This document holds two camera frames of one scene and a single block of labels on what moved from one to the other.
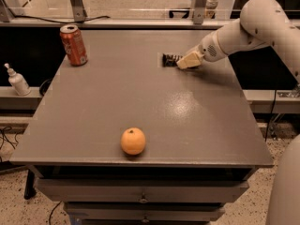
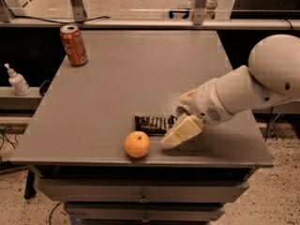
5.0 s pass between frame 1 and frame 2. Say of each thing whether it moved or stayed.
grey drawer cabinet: stayed
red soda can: stayed
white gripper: moved
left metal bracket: stayed
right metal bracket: stayed
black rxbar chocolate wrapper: moved
